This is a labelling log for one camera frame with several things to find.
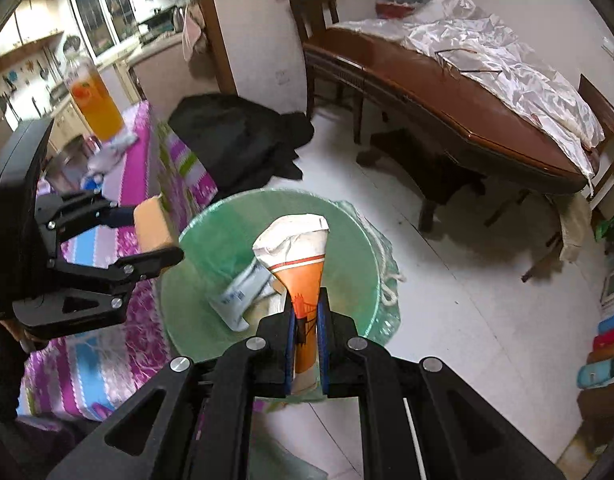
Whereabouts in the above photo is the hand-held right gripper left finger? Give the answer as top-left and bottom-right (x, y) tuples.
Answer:
(47, 305), (294, 480)

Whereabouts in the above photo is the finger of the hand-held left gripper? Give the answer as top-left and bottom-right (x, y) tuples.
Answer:
(34, 191), (138, 256)
(12, 246), (185, 341)

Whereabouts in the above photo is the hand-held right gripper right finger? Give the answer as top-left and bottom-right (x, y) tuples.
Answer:
(317, 287), (568, 480)

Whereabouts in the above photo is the yellow sponge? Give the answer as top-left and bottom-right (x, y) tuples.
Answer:
(133, 196), (183, 252)

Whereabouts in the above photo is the green trash bin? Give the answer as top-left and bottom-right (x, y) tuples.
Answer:
(159, 188), (402, 401)

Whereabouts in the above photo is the orange and white snack bag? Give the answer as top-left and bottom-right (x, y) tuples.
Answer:
(252, 214), (331, 394)

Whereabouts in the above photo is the white paper packaging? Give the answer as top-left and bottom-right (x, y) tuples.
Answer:
(209, 260), (281, 332)

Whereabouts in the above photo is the person's left forearm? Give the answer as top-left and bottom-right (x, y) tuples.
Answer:
(0, 310), (42, 426)

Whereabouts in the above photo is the person's left hand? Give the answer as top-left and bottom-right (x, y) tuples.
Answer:
(0, 317), (50, 356)

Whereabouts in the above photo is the steel pot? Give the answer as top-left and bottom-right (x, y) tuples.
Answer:
(46, 136), (100, 187)

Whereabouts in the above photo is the orange juice bottle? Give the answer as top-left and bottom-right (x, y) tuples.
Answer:
(64, 55), (126, 141)

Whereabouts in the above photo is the black jacket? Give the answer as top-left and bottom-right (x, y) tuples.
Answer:
(167, 94), (316, 199)

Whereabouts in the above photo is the pink hanging towel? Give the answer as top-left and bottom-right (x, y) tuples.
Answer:
(179, 2), (208, 64)

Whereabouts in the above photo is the kitchen window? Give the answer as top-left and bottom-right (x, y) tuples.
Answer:
(67, 0), (143, 56)

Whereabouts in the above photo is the dark wooden stool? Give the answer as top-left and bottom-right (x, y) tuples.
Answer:
(357, 129), (488, 234)

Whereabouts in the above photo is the teal slipper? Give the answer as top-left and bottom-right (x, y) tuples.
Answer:
(577, 360), (614, 389)

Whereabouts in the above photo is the dark wooden chair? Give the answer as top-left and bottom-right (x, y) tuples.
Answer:
(577, 74), (614, 211)
(289, 0), (366, 144)

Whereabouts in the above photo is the beige hanging cloth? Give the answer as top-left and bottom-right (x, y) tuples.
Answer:
(557, 195), (593, 262)

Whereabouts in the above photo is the brown wooden table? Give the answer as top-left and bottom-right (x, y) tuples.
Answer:
(302, 25), (596, 196)

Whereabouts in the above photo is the green potted plant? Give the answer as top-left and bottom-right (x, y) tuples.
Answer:
(594, 205), (614, 257)

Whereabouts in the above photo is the white satin cloth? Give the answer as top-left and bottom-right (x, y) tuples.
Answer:
(337, 0), (606, 197)

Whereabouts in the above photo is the white cord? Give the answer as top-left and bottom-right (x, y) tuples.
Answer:
(366, 229), (406, 307)

